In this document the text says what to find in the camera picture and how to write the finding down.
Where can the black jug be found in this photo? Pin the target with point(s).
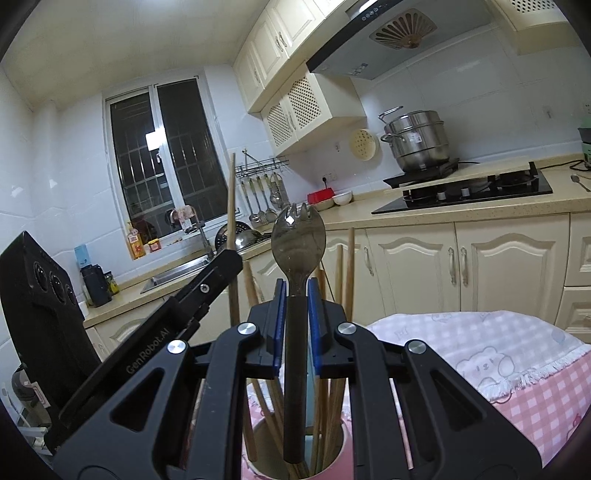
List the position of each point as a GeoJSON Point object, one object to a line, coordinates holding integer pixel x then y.
{"type": "Point", "coordinates": [96, 288]}

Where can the pink checked tablecloth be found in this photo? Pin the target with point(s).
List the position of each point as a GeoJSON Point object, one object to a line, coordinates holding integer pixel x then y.
{"type": "Point", "coordinates": [531, 401]}

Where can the barred kitchen window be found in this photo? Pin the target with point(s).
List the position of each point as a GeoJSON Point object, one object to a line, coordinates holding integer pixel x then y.
{"type": "Point", "coordinates": [138, 152]}

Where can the yellow bottle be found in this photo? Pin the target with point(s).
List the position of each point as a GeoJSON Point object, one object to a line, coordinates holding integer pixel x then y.
{"type": "Point", "coordinates": [135, 244]}

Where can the grey range hood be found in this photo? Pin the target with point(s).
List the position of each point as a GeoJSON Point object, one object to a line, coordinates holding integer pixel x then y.
{"type": "Point", "coordinates": [360, 50]}

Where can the steel faucet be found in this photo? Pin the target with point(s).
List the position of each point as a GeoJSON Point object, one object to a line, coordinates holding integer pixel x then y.
{"type": "Point", "coordinates": [203, 237]}

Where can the pink cup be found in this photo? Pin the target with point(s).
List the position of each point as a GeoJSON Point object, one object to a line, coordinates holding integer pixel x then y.
{"type": "Point", "coordinates": [341, 443]}

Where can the steel sink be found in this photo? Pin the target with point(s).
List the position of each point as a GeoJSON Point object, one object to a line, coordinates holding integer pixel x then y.
{"type": "Point", "coordinates": [178, 273]}

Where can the metal wall rack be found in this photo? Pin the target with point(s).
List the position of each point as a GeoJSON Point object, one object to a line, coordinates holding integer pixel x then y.
{"type": "Point", "coordinates": [261, 165]}

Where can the small green bottle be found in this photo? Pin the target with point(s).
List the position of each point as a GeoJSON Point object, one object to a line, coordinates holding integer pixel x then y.
{"type": "Point", "coordinates": [112, 284]}

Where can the dark metal spork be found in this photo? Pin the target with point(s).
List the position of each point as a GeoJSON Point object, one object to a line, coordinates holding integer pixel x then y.
{"type": "Point", "coordinates": [298, 249]}

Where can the steel colander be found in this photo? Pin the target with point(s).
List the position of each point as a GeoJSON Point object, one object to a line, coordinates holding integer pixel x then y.
{"type": "Point", "coordinates": [244, 237]}

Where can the wooden chopstick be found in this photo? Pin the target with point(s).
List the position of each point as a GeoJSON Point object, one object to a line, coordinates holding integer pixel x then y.
{"type": "Point", "coordinates": [232, 207]}

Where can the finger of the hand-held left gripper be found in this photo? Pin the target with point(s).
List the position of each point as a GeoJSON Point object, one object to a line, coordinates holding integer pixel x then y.
{"type": "Point", "coordinates": [212, 281]}

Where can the white wall socket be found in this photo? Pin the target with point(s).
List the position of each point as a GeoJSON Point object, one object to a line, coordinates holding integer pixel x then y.
{"type": "Point", "coordinates": [328, 177]}

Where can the small grey appliance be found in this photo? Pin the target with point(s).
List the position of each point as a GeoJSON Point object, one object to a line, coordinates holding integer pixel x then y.
{"type": "Point", "coordinates": [27, 387]}

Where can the cream wall cabinet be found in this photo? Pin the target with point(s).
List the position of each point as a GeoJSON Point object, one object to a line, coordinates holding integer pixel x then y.
{"type": "Point", "coordinates": [531, 23]}
{"type": "Point", "coordinates": [272, 41]}

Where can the row of hanging metal ladles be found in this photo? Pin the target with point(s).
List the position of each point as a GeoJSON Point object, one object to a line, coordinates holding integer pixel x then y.
{"type": "Point", "coordinates": [261, 203]}

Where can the white bowl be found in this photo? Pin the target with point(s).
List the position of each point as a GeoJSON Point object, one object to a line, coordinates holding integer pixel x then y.
{"type": "Point", "coordinates": [342, 198]}

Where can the pink cloth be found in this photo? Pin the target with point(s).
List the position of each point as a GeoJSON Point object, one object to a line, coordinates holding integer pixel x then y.
{"type": "Point", "coordinates": [182, 215]}

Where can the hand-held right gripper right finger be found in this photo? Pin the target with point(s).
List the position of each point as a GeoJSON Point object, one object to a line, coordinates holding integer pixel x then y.
{"type": "Point", "coordinates": [314, 332]}

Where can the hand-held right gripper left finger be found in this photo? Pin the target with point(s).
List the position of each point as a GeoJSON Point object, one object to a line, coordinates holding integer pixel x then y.
{"type": "Point", "coordinates": [278, 332]}

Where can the steel steamer pot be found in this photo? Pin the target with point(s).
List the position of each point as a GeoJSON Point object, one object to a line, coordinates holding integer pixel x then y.
{"type": "Point", "coordinates": [418, 143]}

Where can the cream lower kitchen cabinets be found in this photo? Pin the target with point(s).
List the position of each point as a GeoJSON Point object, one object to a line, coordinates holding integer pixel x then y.
{"type": "Point", "coordinates": [415, 267]}

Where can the small red jar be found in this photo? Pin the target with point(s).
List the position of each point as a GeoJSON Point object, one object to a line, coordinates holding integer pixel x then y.
{"type": "Point", "coordinates": [153, 246]}

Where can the cream lattice door cabinet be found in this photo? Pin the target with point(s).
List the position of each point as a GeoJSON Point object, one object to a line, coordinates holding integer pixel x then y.
{"type": "Point", "coordinates": [300, 106]}

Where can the black induction cooker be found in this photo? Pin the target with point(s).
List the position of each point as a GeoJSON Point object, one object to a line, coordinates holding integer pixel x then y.
{"type": "Point", "coordinates": [434, 174]}

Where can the metal spoon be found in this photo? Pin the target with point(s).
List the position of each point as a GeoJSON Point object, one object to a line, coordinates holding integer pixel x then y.
{"type": "Point", "coordinates": [577, 179]}

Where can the bunch of wooden chopsticks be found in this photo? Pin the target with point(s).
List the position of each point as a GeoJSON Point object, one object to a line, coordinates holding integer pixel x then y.
{"type": "Point", "coordinates": [350, 267]}

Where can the small blue box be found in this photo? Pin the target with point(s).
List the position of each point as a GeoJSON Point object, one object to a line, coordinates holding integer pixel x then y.
{"type": "Point", "coordinates": [81, 254]}

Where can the black gas stove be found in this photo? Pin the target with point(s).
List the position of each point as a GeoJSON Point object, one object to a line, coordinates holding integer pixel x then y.
{"type": "Point", "coordinates": [485, 196]}

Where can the green appliance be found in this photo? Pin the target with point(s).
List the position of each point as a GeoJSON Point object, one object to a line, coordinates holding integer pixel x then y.
{"type": "Point", "coordinates": [586, 147]}

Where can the round cream steamer tray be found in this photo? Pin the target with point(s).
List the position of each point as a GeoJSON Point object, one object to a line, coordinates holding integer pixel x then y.
{"type": "Point", "coordinates": [364, 144]}

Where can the white bear print towel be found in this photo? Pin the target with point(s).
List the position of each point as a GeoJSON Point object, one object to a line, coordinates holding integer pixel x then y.
{"type": "Point", "coordinates": [461, 341]}

